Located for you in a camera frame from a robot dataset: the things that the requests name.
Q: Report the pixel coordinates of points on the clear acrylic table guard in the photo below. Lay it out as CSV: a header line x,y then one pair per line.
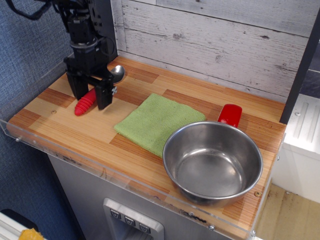
x,y
38,102

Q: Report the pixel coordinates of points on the silver dispenser button panel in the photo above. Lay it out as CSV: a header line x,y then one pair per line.
x,y
128,224

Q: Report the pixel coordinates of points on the white ribbed side unit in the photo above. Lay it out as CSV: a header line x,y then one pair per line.
x,y
297,168

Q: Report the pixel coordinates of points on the dark grey post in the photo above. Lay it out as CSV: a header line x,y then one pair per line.
x,y
108,29
302,71

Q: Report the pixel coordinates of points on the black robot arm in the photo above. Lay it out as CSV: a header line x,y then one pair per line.
x,y
92,37

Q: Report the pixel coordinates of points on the dark grey left post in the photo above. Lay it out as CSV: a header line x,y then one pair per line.
x,y
108,29

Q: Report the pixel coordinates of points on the red handled metal spoon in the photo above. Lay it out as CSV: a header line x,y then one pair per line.
x,y
116,75

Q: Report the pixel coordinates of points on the grey toy fridge cabinet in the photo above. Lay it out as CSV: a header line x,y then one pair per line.
x,y
87,190

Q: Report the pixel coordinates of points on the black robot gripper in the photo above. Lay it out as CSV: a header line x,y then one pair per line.
x,y
85,68

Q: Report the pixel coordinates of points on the green towel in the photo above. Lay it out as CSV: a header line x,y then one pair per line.
x,y
154,121

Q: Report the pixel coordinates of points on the dark grey right post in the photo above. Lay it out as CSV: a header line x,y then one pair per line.
x,y
302,71

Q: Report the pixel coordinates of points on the steel pot with red handle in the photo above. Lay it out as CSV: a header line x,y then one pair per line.
x,y
213,162

